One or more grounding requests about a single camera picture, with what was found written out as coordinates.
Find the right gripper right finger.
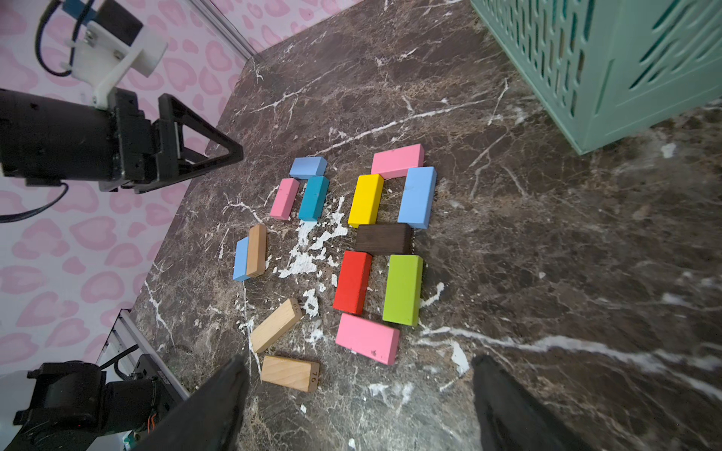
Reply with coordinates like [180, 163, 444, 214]
[472, 355, 592, 450]

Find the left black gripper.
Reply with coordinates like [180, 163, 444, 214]
[1, 88, 244, 194]

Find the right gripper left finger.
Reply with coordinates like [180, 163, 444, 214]
[135, 356, 250, 451]

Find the wooden block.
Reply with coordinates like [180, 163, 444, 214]
[246, 224, 267, 277]
[261, 356, 321, 393]

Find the wooden block diagonal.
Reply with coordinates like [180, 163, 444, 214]
[250, 299, 303, 353]

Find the light blue block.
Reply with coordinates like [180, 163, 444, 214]
[290, 157, 327, 180]
[398, 166, 437, 229]
[232, 237, 250, 282]

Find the pink block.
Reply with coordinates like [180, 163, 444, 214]
[270, 178, 300, 221]
[372, 144, 425, 180]
[336, 313, 400, 366]

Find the teal block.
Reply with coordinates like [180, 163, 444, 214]
[298, 176, 329, 222]

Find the green block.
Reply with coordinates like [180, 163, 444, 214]
[383, 255, 423, 327]

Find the red block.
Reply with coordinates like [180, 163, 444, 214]
[333, 251, 372, 315]

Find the yellow block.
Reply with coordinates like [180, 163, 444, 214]
[348, 174, 385, 229]

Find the dark brown block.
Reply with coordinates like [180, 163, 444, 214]
[355, 224, 413, 256]

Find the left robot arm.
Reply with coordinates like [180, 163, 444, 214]
[1, 88, 250, 450]

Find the green plastic file basket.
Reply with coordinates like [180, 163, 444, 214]
[472, 0, 721, 155]

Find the front aluminium rail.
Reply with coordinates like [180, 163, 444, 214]
[96, 309, 189, 400]

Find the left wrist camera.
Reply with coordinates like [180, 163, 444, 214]
[63, 1, 167, 110]

